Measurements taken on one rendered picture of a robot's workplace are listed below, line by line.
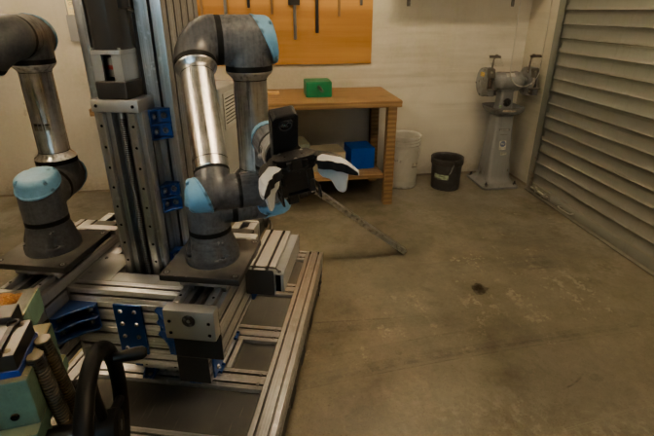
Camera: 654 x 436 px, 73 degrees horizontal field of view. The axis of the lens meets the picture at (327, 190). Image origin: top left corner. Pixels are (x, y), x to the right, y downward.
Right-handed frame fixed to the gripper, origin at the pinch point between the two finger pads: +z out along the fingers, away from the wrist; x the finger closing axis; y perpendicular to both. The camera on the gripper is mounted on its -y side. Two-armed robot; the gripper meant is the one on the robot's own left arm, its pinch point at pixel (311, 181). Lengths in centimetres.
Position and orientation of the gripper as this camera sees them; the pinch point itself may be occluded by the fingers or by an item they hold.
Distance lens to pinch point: 65.9
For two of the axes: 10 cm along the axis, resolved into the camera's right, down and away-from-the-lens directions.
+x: -9.4, 2.5, -2.4
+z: 3.2, 3.6, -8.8
